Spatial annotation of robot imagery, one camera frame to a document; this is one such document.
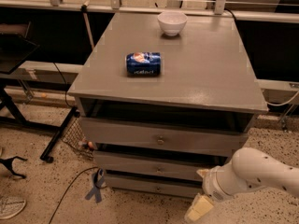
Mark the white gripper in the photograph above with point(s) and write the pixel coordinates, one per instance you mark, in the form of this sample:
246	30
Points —
212	185

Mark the blue tape cross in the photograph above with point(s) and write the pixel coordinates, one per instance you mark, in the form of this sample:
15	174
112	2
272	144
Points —
98	182

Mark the wooden stick with black clip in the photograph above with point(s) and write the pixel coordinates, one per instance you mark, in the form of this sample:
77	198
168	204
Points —
87	22

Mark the grey bottom drawer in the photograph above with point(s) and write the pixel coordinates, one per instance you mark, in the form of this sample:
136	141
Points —
152	186

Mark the black table stand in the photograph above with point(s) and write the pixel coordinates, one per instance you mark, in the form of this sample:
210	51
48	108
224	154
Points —
15	48

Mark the grey top drawer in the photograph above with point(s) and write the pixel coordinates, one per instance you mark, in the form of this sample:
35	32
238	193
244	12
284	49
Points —
103	131

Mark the grey drawer cabinet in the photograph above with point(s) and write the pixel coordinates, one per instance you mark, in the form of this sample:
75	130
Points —
206	82

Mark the wire mesh basket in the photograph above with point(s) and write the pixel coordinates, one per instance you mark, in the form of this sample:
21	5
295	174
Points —
74	137

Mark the black clamp on floor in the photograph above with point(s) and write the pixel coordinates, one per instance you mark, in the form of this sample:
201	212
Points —
8	163

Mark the grey drawer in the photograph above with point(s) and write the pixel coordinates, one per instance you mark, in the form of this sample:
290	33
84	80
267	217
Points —
103	131
152	186
141	165

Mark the white bowl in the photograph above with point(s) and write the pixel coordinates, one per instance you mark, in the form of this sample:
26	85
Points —
171	22

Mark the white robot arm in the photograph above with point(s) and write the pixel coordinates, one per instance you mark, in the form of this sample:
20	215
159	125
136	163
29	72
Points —
248	170

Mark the white sneaker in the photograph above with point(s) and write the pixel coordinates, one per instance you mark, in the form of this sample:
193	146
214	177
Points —
10	206

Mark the blue soda can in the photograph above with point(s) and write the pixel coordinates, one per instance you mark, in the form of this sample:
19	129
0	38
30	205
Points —
143	63

